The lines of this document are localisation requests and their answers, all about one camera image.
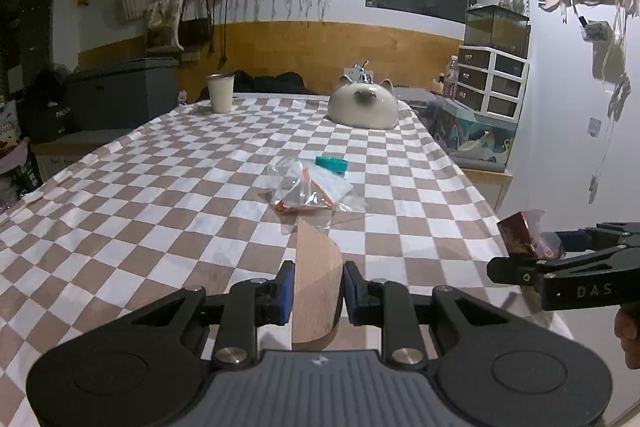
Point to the checkered brown white tablecloth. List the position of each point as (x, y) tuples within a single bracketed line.
[(182, 201)]

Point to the person's right hand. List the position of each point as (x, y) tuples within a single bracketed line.
[(627, 331)]

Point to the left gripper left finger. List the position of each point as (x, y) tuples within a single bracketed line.
[(283, 293)]

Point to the dark grey storage box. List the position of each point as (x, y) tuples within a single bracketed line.
[(119, 96)]

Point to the small bottle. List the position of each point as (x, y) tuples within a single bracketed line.
[(449, 83)]

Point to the cream cup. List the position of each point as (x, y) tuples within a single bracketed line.
[(220, 90)]

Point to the white drawer organizer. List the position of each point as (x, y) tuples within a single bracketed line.
[(491, 82)]

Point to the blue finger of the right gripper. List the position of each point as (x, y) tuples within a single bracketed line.
[(517, 271), (601, 236)]

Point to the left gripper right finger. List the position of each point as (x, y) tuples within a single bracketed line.
[(358, 301)]

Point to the colourful illustrated box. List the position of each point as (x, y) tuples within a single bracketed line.
[(473, 140)]

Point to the glass fish tank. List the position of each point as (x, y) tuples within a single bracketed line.
[(498, 28)]

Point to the shiny brown candy wrapper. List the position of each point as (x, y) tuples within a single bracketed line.
[(523, 236)]

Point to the white cat-shaped ceramic pot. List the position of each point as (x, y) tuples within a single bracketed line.
[(364, 105)]

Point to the clear plastic bag orange strip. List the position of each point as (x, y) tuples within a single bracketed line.
[(294, 185)]

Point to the hanging tote bag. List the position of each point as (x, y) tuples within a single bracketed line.
[(162, 19)]

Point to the brown cork sheet piece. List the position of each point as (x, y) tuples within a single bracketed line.
[(317, 303)]

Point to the teal round lid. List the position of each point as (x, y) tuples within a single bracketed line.
[(337, 166)]

